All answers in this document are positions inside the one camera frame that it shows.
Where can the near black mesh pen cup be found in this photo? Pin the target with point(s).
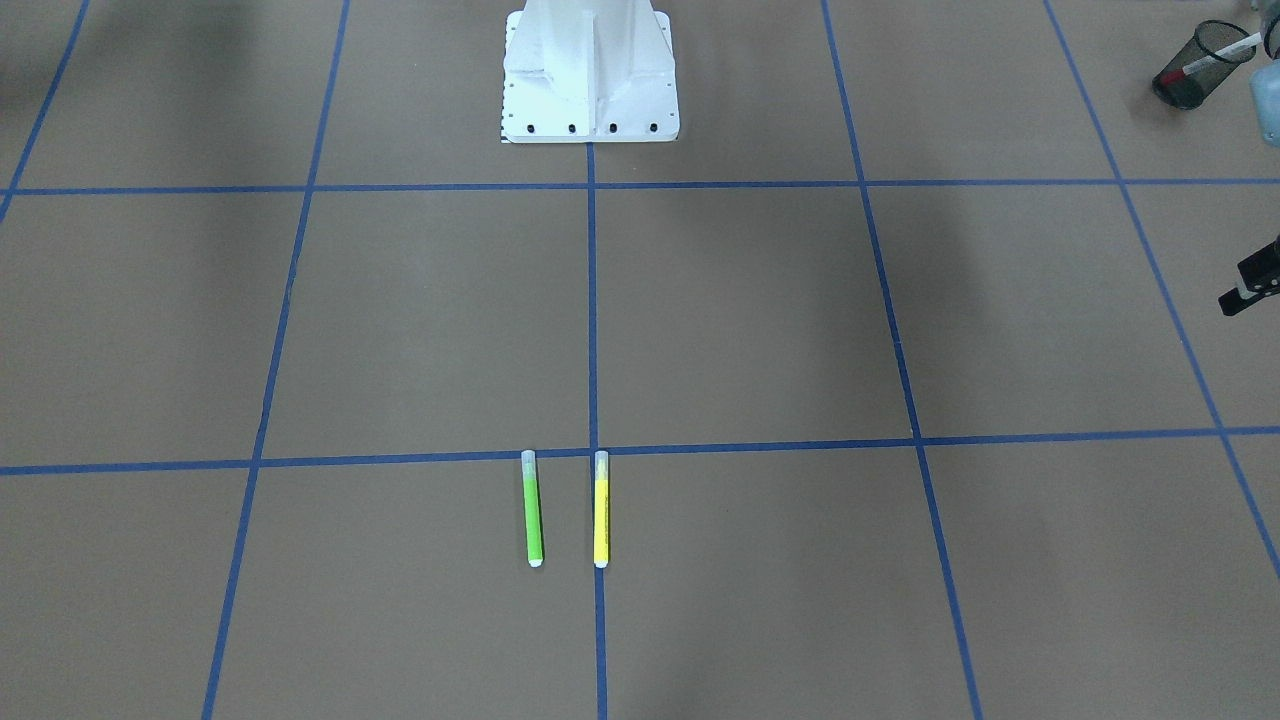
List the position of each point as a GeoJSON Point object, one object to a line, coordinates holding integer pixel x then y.
{"type": "Point", "coordinates": [1215, 49]}

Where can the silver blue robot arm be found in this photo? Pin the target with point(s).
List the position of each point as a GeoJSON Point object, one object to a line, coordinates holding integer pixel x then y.
{"type": "Point", "coordinates": [1265, 82]}

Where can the red white marker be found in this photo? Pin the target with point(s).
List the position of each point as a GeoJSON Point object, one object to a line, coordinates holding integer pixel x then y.
{"type": "Point", "coordinates": [1231, 55]}

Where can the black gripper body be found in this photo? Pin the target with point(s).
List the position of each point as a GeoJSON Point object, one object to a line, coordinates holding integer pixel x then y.
{"type": "Point", "coordinates": [1256, 279]}

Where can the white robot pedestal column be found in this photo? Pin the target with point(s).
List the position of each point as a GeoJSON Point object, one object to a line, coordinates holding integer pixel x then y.
{"type": "Point", "coordinates": [589, 72]}

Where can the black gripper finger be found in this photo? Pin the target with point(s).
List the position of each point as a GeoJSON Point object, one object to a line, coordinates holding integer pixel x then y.
{"type": "Point", "coordinates": [1233, 302]}

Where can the yellow highlighter pen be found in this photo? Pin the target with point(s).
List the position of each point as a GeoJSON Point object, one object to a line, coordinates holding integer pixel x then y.
{"type": "Point", "coordinates": [601, 510]}

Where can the green highlighter pen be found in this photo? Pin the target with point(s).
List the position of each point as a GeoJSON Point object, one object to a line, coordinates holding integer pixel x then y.
{"type": "Point", "coordinates": [534, 544]}

